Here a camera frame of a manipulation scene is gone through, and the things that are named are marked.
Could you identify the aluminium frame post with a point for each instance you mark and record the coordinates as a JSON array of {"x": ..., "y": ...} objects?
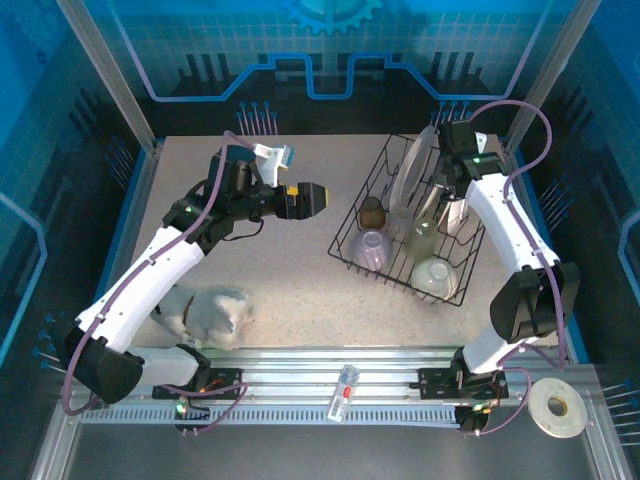
[
  {"x": 111, "y": 75},
  {"x": 547, "y": 75}
]

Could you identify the clear packet with red label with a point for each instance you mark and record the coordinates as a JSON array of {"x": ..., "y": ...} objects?
[{"x": 342, "y": 395}]

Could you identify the colourful patterned plate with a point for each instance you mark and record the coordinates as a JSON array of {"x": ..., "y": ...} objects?
[{"x": 412, "y": 170}]

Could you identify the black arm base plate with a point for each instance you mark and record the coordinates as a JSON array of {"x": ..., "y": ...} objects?
[
  {"x": 227, "y": 377},
  {"x": 432, "y": 385}
]

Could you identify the clear glass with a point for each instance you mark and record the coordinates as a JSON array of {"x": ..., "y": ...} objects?
[{"x": 400, "y": 226}]

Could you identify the frosted green cup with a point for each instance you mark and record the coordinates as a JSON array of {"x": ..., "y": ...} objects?
[{"x": 421, "y": 240}]

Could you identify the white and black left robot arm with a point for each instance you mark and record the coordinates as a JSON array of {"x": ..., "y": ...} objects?
[{"x": 150, "y": 280}]

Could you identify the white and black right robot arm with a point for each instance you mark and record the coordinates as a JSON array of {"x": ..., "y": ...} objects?
[{"x": 500, "y": 220}]

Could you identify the aluminium rail beam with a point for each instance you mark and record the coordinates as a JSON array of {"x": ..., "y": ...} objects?
[{"x": 300, "y": 370}]

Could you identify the white upright dish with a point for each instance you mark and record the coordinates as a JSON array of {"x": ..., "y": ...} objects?
[{"x": 454, "y": 215}]

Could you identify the crumpled white plastic bag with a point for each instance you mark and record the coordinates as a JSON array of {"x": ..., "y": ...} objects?
[{"x": 215, "y": 315}]

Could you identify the brown translucent cup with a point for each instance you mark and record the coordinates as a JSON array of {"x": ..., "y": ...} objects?
[{"x": 372, "y": 212}]

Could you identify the grey tape roll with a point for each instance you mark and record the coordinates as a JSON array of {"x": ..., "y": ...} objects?
[{"x": 540, "y": 410}]

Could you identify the black connector block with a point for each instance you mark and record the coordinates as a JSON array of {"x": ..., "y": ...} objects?
[
  {"x": 472, "y": 420},
  {"x": 192, "y": 412}
]

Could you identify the white bowl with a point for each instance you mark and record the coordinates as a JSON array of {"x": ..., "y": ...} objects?
[{"x": 434, "y": 277}]

